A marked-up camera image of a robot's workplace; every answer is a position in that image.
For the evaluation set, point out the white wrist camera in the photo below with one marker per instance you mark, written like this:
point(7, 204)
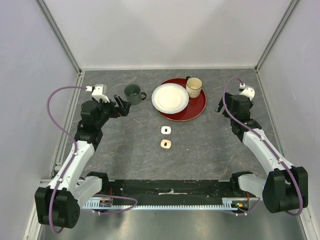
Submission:
point(247, 91)
point(98, 93)

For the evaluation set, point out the right rear aluminium post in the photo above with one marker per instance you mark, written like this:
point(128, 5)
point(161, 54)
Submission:
point(277, 32)

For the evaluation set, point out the slotted cable duct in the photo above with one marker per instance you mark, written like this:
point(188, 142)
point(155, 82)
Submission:
point(226, 205)

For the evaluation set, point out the white plate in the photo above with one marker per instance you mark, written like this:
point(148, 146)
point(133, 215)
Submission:
point(170, 98)

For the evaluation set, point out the aluminium post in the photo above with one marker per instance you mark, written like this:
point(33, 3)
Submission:
point(58, 34)
point(277, 32)

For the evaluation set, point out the beige cup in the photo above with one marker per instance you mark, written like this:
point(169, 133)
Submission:
point(193, 86)

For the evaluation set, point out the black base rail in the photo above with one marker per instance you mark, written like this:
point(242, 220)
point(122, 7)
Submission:
point(184, 192)

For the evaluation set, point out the front aluminium frame rail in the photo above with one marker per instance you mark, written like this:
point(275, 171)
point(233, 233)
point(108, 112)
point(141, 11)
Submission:
point(45, 182)

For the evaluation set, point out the pink earbud case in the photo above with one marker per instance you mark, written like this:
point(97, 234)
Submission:
point(165, 144)

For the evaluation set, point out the dark green mug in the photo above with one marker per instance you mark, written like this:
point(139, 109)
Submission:
point(133, 94)

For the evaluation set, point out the left rear aluminium post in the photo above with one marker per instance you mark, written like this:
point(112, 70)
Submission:
point(58, 34)

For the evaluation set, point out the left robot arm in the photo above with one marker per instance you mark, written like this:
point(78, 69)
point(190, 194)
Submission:
point(59, 204)

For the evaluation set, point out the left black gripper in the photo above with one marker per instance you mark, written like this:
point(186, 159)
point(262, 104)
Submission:
point(123, 111)

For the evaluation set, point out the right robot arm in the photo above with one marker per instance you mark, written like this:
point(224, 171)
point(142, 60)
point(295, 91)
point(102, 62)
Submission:
point(286, 187)

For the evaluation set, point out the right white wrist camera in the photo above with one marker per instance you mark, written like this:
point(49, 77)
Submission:
point(247, 91)

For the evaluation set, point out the red round tray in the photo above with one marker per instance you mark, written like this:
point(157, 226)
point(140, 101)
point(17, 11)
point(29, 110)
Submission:
point(195, 105)

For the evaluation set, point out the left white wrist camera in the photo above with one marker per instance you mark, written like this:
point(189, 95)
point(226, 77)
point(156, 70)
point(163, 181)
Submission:
point(98, 93)

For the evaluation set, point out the white earbud case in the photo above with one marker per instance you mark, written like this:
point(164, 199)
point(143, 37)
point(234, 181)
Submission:
point(166, 130)

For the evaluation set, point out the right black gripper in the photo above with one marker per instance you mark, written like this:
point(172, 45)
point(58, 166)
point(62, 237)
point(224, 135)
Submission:
point(228, 99)

